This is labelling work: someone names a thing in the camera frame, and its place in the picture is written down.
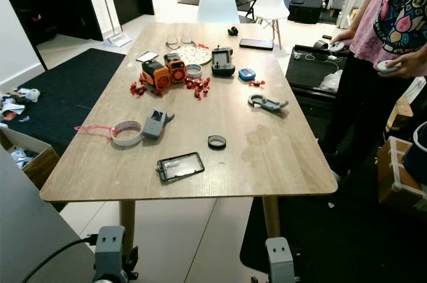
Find person's left hand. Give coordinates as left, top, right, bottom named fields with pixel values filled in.
left=396, top=53, right=426, bottom=78

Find person's right hand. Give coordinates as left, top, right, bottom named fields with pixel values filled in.
left=333, top=28, right=356, bottom=45

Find clear plastic bag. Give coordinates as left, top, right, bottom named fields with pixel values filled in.
left=319, top=69, right=342, bottom=93

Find black ottoman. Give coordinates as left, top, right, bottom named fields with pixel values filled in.
left=287, top=0, right=324, bottom=25

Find crumpled white papers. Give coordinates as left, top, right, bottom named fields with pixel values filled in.
left=3, top=89, right=44, bottom=123

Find person in pink shirt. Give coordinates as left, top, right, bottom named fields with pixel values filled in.
left=319, top=0, right=427, bottom=180

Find dark blue bucket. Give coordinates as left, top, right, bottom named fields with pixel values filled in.
left=404, top=121, right=427, bottom=184

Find dark grey rug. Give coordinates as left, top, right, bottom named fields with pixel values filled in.
left=3, top=47, right=133, bottom=130

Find grey clamp tool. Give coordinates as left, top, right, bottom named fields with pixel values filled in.
left=248, top=93, right=290, bottom=112

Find small blue box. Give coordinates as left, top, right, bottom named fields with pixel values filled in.
left=238, top=67, right=257, bottom=82

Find cardboard box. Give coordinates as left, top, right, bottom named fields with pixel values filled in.
left=1, top=126, right=61, bottom=187

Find wooden crate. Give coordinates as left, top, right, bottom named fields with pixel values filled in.
left=377, top=135, right=427, bottom=214

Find black handheld controller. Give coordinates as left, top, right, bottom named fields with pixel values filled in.
left=211, top=47, right=236, bottom=77

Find pale blue shell chair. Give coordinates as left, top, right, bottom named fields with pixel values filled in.
left=197, top=0, right=240, bottom=25

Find light wooden table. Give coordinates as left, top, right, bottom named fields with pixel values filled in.
left=40, top=23, right=338, bottom=240

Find round patterned plate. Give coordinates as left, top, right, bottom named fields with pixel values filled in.
left=181, top=45, right=212, bottom=65

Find small white tape roll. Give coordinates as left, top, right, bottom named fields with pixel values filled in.
left=185, top=64, right=203, bottom=79

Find red small pieces cluster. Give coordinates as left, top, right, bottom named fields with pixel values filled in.
left=130, top=75, right=154, bottom=97
left=183, top=76, right=211, bottom=99

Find large white tape roll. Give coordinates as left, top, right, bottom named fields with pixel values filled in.
left=111, top=120, right=143, bottom=148

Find white phone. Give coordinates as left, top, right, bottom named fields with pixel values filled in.
left=135, top=51, right=159, bottom=63

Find orange black boxy device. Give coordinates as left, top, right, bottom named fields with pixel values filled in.
left=164, top=53, right=187, bottom=84

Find thin-framed glasses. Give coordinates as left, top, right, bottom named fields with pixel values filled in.
left=165, top=35, right=197, bottom=50

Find orange black round-faced device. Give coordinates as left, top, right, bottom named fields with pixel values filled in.
left=141, top=60, right=171, bottom=91

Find grey plastic gadget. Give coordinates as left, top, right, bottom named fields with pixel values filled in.
left=141, top=109, right=174, bottom=140

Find black rug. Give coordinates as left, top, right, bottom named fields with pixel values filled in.
left=240, top=196, right=427, bottom=283

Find black tablet phone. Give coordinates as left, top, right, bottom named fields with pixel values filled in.
left=157, top=152, right=205, bottom=184

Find white long-handled dustpan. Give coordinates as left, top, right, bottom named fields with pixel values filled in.
left=90, top=0, right=133, bottom=47

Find black ring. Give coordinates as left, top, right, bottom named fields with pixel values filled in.
left=207, top=135, right=227, bottom=150

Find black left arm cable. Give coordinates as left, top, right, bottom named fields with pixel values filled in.
left=21, top=234, right=99, bottom=283

